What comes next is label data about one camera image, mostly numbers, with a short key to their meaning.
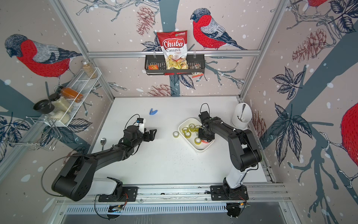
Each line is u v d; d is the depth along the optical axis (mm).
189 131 978
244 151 472
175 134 976
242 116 974
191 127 987
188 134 966
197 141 934
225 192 659
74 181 423
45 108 573
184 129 978
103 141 928
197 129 951
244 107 951
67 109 661
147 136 799
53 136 714
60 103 655
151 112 1091
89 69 854
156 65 927
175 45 815
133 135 702
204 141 925
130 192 730
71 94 721
